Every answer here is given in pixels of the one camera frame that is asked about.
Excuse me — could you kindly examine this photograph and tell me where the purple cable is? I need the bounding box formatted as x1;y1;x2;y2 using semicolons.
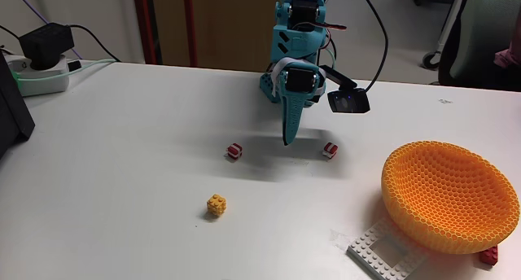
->
11;0;82;60

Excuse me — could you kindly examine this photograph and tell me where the black power adapter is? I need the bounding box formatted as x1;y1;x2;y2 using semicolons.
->
18;22;76;71

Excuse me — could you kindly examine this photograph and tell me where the orange honeycomb bowl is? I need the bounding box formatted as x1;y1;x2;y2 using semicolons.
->
380;140;521;256

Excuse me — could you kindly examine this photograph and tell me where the red brick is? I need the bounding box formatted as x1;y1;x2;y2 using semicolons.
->
478;245;499;267

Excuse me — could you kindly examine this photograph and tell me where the grey brick baseplate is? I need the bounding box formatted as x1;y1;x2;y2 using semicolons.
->
346;217;432;280

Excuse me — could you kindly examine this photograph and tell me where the green cable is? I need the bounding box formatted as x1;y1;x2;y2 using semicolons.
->
11;58;119;84

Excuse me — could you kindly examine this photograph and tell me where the yellow brick cube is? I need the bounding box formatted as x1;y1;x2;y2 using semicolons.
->
206;193;228;217

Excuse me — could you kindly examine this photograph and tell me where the brown wooden cabinet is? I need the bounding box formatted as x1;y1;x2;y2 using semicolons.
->
132;0;286;73

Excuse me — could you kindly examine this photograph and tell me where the dark office chair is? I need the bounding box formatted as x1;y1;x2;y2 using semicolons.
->
437;0;521;93

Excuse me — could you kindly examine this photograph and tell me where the black webcam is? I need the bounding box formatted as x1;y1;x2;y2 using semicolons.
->
319;63;371;115

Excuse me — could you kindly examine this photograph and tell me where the white power strip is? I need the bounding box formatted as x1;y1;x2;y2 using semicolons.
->
3;54;71;97

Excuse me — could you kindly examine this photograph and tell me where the black webcam cable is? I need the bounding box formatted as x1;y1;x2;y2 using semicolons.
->
356;0;390;93

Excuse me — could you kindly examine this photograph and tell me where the red white brick cube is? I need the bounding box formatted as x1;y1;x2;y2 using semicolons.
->
226;142;243;160
322;142;339;160

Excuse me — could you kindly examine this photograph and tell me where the black adapter cable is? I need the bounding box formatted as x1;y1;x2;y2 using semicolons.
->
67;24;122;63

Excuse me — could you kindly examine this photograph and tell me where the white stand with caster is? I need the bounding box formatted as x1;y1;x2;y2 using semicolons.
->
422;0;469;71

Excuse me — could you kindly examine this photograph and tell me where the black box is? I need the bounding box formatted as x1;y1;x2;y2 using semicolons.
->
0;51;37;159

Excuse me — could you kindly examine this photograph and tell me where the white tape strap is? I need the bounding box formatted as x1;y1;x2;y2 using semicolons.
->
270;56;326;98

